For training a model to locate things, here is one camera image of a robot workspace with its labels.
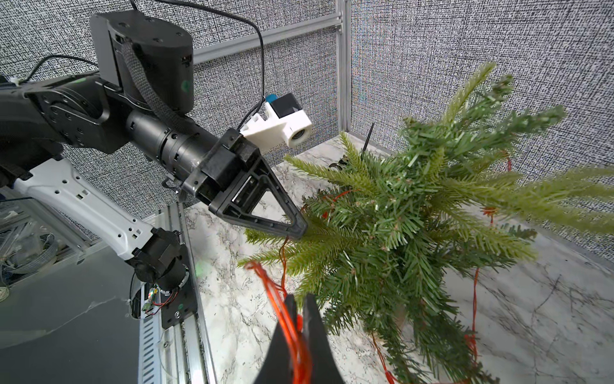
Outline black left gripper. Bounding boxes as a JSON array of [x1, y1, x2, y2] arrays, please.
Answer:
[[181, 129, 308, 239]]

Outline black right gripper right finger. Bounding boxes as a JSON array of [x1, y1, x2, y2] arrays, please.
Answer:
[[302, 294, 344, 384]]

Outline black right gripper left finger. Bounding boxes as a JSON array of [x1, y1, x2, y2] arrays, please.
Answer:
[[254, 320, 294, 384]]

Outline red string lights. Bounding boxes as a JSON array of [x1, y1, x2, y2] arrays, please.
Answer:
[[244, 153, 514, 384]]

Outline small green christmas tree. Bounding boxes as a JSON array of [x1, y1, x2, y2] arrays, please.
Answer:
[[242, 62, 613, 383]]

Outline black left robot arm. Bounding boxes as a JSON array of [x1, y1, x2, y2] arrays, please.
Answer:
[[1, 10, 312, 292]]

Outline black mug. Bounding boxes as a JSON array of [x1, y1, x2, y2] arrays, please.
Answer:
[[329, 155, 350, 171]]

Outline black stirrer stick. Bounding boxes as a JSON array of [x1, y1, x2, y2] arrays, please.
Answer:
[[361, 122, 375, 156]]

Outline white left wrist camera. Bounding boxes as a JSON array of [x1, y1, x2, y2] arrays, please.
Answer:
[[241, 93, 313, 154]]

